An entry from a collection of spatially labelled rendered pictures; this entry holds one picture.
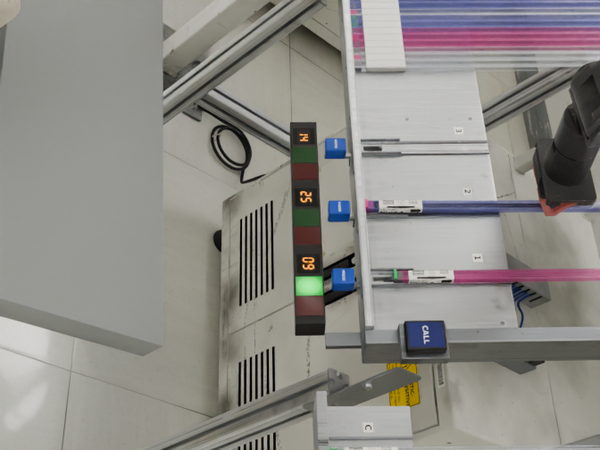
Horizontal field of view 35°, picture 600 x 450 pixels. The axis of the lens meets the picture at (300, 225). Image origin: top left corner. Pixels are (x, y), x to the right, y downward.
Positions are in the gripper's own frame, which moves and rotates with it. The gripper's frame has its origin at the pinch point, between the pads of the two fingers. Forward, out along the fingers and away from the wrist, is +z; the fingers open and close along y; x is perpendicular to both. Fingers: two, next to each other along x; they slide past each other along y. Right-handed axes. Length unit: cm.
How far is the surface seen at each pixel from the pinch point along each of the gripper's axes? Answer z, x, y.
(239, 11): 43, 47, 83
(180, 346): 69, 59, 12
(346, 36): -1.8, 27.2, 31.3
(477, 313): 0.4, 12.2, -16.4
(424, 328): -4.2, 20.1, -20.7
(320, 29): 91, 26, 124
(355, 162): -1.9, 27.1, 6.6
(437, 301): 0.4, 17.2, -14.5
